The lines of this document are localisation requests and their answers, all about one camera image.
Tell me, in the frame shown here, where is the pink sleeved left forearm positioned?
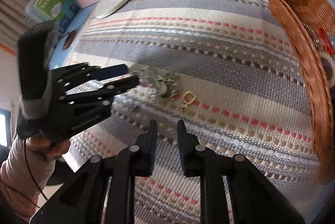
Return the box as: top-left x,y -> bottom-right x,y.
1,137 -> 55,221

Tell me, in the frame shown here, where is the person's left hand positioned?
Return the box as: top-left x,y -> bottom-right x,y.
26,135 -> 70,160

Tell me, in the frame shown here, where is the brown round wooden object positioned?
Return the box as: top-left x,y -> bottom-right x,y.
62,30 -> 77,50

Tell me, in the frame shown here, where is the gold square earring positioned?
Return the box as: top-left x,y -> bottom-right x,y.
180,91 -> 197,112

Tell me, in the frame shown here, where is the green blue book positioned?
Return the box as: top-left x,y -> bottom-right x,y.
25,0 -> 80,33

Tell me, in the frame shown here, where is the striped woven table mat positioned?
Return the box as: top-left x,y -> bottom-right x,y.
65,0 -> 320,223

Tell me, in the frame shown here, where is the brown wicker basket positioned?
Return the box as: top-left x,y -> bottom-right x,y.
268,0 -> 334,184

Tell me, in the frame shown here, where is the cream spiral hair tie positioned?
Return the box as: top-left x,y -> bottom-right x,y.
319,53 -> 335,78

